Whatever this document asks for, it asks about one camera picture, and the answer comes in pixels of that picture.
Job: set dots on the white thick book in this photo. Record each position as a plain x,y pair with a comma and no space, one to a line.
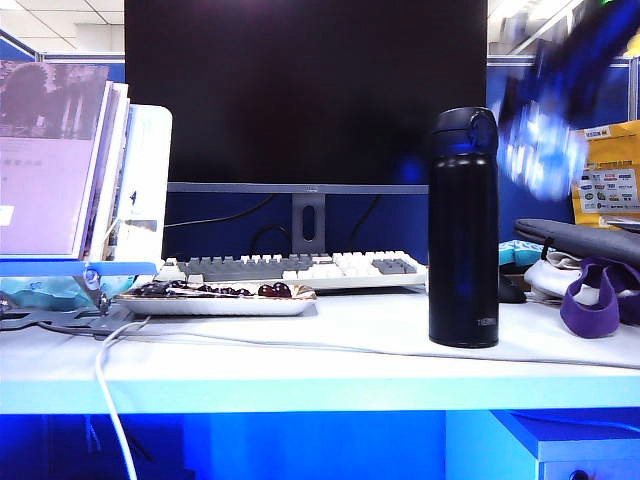
120,150

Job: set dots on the yellow printed paper bag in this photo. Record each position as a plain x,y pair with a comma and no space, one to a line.
615,150

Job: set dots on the clear mineral water bottle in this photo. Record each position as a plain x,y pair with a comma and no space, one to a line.
545,150

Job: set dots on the yellow duck toy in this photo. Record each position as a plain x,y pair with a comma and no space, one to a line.
635,49

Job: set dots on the white rectangular plate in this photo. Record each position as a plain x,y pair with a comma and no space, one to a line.
210,306

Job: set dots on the white cloth bag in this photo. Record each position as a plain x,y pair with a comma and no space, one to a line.
540,280

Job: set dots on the teal printed packet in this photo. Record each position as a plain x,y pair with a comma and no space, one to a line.
515,250

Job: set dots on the white and grey keyboard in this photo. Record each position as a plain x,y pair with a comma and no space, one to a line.
350,266

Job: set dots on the teal patterned pack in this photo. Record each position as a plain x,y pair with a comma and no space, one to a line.
35,295

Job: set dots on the white drawer cabinet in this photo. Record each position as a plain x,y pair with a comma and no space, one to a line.
575,450

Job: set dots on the pink cover book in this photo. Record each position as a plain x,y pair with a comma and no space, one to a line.
45,200

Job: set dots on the blue office partition panel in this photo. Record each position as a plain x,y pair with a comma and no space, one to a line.
520,210
15,50

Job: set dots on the grey monitor stand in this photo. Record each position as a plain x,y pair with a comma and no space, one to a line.
297,225

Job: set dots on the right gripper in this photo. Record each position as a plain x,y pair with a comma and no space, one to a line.
565,80

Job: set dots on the black computer monitor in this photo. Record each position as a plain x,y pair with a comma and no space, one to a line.
300,90

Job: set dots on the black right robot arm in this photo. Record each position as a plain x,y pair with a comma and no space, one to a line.
610,30

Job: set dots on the black thermos flask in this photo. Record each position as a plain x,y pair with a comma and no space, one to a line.
462,225

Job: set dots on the books on blue stand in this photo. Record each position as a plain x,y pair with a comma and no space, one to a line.
148,165

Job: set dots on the grey laptop sleeve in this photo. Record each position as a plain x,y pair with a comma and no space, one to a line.
590,240

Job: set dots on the dark red cherry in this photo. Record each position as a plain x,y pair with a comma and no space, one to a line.
267,291
282,289

